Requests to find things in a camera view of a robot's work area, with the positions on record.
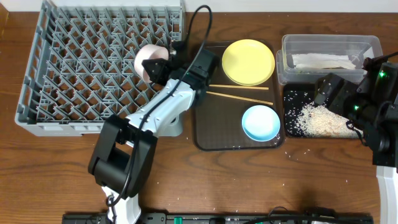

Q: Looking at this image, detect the black waste tray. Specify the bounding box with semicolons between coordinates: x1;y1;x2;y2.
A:
283;83;364;139

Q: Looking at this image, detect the light blue plastic bowl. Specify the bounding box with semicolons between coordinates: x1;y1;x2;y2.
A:
241;105;281;142

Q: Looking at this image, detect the upper wooden chopstick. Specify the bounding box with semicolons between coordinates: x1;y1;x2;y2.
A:
209;85;269;90

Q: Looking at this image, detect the dark brown serving tray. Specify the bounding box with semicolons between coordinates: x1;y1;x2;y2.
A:
191;41;286;152

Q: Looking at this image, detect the grey plastic dish rack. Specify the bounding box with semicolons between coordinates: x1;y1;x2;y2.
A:
15;1;185;136

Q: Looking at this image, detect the lower wooden chopstick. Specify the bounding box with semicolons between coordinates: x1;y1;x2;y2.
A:
207;91;274;105

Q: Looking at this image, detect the yellow plastic plate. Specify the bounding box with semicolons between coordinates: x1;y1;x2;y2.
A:
221;39;275;86

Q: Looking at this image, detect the clear plastic waste bin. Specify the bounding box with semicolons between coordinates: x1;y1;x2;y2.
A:
276;34;383;85

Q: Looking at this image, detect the wooden chopstick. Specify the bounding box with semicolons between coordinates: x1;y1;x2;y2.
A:
209;85;269;90
207;91;274;105

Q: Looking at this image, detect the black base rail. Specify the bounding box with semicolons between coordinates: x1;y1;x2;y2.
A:
61;212;374;224

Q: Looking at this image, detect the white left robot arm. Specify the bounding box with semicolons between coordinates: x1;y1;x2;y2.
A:
88;41;220;223

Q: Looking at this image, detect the pile of white rice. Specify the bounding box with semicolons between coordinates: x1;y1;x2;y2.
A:
285;91;361;138

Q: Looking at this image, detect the white paper napkin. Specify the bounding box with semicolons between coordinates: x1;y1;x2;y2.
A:
292;53;356;70

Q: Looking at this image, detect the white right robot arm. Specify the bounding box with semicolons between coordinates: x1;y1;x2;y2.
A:
314;55;397;223

